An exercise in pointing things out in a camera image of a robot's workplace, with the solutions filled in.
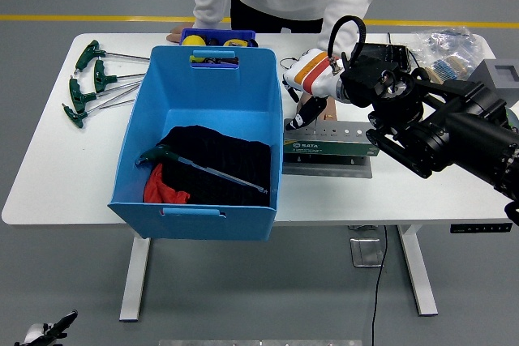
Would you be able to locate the person's right hand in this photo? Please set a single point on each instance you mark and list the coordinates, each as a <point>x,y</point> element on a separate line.
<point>174,34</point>

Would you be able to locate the person's left hand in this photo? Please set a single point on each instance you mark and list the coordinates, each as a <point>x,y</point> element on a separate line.
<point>329,113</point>

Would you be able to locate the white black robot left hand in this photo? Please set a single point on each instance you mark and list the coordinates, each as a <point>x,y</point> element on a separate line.
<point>40,331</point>

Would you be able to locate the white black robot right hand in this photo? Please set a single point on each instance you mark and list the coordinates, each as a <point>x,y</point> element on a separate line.
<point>314,72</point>

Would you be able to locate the green grey wrench stand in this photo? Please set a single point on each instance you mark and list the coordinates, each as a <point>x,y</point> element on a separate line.
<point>324,147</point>

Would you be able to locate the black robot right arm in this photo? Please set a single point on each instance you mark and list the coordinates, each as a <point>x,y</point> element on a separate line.
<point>446,131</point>

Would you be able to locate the person's right forearm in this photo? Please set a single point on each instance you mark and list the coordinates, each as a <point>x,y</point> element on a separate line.
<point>208,5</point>

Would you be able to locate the person's left forearm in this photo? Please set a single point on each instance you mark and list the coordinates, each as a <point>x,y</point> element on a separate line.
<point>348,18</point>

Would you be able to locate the large light blue plastic box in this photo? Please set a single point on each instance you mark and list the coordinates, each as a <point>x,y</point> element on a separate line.
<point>202,90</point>

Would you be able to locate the grey box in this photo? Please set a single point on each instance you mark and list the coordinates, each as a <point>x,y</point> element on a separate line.
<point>490,72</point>

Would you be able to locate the yellow ball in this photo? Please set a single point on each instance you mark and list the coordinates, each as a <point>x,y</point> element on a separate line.
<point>194,40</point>

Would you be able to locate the black part in bin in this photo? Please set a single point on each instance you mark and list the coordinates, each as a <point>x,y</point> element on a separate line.
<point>213,41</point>

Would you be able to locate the small dark blue bin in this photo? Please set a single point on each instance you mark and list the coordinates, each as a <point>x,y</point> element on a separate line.
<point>219,32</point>

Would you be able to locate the yellow tape measure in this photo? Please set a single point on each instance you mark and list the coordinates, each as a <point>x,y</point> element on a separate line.
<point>235,43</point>

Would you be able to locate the white table leg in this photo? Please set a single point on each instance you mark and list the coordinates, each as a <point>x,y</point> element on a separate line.
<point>417,273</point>
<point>135,277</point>

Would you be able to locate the black cloth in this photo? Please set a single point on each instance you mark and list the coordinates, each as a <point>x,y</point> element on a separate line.
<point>227,159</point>

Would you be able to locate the resistor tape bundle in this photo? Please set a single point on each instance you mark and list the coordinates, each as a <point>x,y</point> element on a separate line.
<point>448,70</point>

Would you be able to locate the clear bag of blue parts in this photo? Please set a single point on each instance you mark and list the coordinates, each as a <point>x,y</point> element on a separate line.
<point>450,42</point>

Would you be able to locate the metal floor plate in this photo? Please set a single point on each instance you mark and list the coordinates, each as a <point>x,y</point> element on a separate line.
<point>367,253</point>

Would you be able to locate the red cloth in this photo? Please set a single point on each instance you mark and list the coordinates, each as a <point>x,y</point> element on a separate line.
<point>158,192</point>

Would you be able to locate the black table control panel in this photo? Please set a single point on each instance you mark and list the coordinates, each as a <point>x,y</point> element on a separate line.
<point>480,228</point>

